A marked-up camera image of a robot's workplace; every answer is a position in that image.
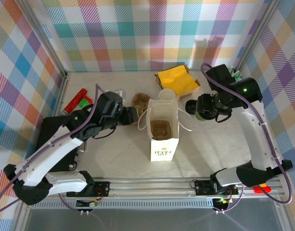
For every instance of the brown pulp cup carrier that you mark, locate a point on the brown pulp cup carrier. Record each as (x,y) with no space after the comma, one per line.
(160,130)
(141,101)

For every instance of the white paper takeout bag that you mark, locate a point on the white paper takeout bag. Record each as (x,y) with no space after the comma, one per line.
(161,151)

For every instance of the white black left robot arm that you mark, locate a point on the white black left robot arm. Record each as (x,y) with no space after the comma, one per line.
(53,154)

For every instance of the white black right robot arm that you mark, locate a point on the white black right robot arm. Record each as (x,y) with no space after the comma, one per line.
(253,134)

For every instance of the red toy block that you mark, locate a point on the red toy block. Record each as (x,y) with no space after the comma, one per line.
(89,99)

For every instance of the yellow napkins in tray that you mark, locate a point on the yellow napkins in tray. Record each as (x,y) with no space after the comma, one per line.
(185,95)

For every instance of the green toy block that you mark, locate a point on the green toy block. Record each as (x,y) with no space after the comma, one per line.
(84,103)

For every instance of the red dotted cylinder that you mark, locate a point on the red dotted cylinder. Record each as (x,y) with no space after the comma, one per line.
(76,99)

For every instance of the nested white green paper cups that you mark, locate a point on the nested white green paper cups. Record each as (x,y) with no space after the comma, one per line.
(167,94)

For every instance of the yellow paper napkins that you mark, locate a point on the yellow paper napkins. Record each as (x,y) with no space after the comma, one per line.
(177,79)

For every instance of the green white wrapped straws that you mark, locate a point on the green white wrapped straws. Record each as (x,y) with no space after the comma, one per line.
(236,74)

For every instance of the small black connector board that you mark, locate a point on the small black connector board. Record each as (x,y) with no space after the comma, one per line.
(88,203)
(221,204)

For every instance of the red and yellow block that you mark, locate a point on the red and yellow block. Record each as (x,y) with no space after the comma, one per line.
(262,190)

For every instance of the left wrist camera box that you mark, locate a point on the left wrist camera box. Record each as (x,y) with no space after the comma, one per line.
(120,93)

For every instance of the aluminium mounting rail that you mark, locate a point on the aluminium mounting rail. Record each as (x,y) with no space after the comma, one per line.
(149,187)

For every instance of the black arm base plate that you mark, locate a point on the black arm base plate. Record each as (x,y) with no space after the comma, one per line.
(202,187)
(101,188)

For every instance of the aluminium frame post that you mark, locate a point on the aluminium frame post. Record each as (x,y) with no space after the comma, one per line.
(255,36)
(43,36)

